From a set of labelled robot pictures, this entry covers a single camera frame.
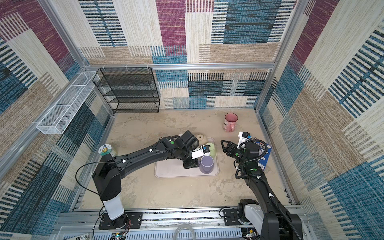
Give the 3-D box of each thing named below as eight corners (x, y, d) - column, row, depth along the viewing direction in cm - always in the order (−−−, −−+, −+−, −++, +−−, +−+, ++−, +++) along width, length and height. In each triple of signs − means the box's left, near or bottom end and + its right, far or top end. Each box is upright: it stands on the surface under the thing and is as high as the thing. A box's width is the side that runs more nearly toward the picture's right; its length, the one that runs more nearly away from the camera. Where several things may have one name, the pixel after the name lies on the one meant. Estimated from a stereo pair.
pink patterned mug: (224, 137, 107) (227, 126, 97) (222, 123, 115) (224, 112, 105) (236, 137, 107) (240, 126, 97) (233, 123, 115) (236, 112, 105)
